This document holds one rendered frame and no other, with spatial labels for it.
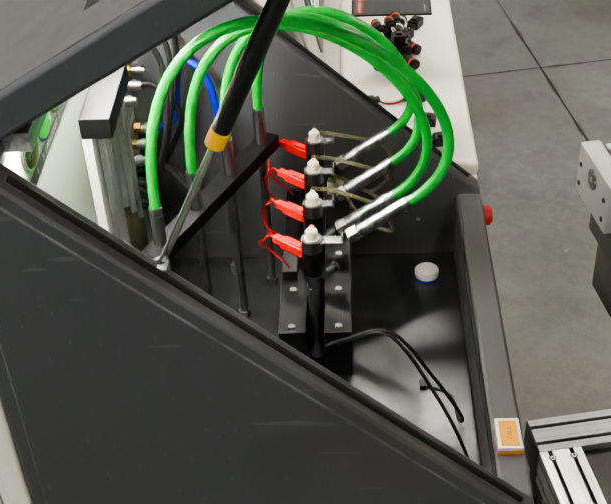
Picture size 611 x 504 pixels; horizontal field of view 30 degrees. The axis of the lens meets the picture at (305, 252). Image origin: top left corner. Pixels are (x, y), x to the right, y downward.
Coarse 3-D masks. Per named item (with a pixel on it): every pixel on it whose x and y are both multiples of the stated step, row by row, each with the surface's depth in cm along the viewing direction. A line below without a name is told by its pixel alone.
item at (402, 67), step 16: (256, 16) 128; (288, 16) 128; (208, 32) 129; (224, 32) 129; (320, 32) 129; (336, 32) 129; (352, 32) 129; (192, 48) 130; (368, 48) 130; (384, 48) 130; (176, 64) 132; (400, 64) 131; (416, 80) 132; (160, 96) 135; (432, 96) 134; (160, 112) 136; (448, 128) 136; (448, 144) 138; (448, 160) 139; (432, 176) 141; (416, 192) 143; (160, 208) 145
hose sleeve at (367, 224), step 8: (400, 200) 144; (384, 208) 145; (392, 208) 144; (400, 208) 143; (408, 208) 144; (376, 216) 145; (384, 216) 144; (392, 216) 144; (360, 224) 146; (368, 224) 145; (376, 224) 145; (360, 232) 146; (368, 232) 146
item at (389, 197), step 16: (240, 32) 138; (304, 32) 138; (352, 48) 139; (208, 64) 141; (384, 64) 141; (192, 80) 143; (400, 80) 142; (192, 96) 144; (192, 112) 145; (416, 112) 144; (192, 128) 147; (192, 144) 148; (192, 160) 150; (192, 176) 151; (416, 176) 151; (400, 192) 152; (192, 208) 155; (368, 208) 154; (336, 224) 156; (352, 224) 155
